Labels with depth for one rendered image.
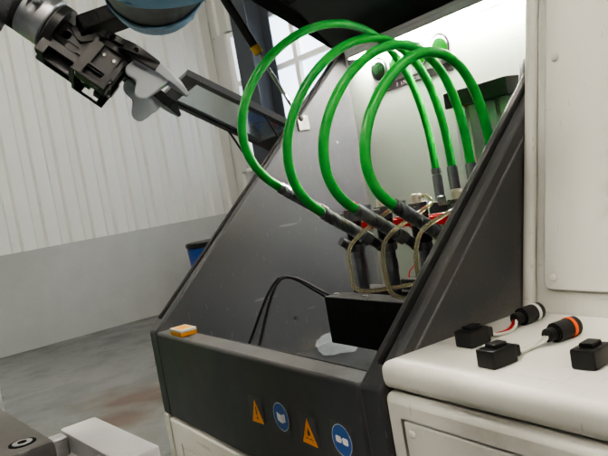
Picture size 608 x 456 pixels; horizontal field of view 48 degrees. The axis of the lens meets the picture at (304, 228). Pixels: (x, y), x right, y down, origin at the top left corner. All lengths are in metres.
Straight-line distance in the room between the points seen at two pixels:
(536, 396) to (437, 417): 0.12
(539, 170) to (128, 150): 7.30
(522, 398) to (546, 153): 0.35
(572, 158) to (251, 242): 0.74
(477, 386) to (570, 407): 0.09
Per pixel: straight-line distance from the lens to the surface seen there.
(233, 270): 1.35
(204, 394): 1.14
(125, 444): 0.57
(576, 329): 0.70
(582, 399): 0.55
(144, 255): 7.94
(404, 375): 0.68
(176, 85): 0.99
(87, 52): 1.02
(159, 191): 8.09
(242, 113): 1.03
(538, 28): 0.90
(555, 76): 0.85
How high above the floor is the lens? 1.17
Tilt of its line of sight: 3 degrees down
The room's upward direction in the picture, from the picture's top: 10 degrees counter-clockwise
